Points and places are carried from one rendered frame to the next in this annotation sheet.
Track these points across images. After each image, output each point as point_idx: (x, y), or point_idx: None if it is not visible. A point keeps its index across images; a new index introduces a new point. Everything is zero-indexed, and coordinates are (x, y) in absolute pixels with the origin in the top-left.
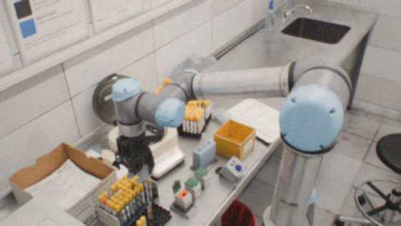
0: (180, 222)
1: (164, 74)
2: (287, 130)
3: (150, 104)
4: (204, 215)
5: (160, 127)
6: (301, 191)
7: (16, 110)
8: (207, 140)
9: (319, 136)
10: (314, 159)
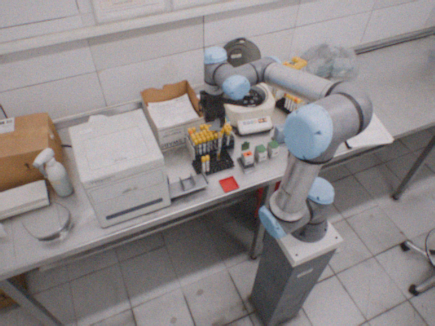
0: (237, 173)
1: (298, 51)
2: (286, 134)
3: (223, 74)
4: (257, 176)
5: (264, 96)
6: (294, 185)
7: (158, 43)
8: None
9: (303, 149)
10: (306, 166)
